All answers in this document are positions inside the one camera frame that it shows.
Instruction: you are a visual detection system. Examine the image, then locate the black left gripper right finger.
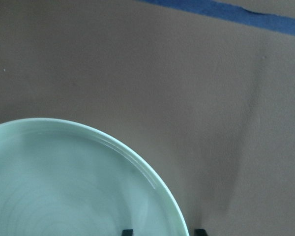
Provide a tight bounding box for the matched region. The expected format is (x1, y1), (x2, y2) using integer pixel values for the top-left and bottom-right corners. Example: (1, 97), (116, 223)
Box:
(194, 229), (207, 236)

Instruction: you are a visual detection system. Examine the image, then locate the light green ceramic plate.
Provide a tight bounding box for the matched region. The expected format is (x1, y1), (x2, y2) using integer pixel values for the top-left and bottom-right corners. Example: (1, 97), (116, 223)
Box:
(0, 118), (188, 236)

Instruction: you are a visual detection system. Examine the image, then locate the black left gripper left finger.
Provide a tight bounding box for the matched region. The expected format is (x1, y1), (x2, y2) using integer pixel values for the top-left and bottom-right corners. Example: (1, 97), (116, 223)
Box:
(121, 229), (133, 236)

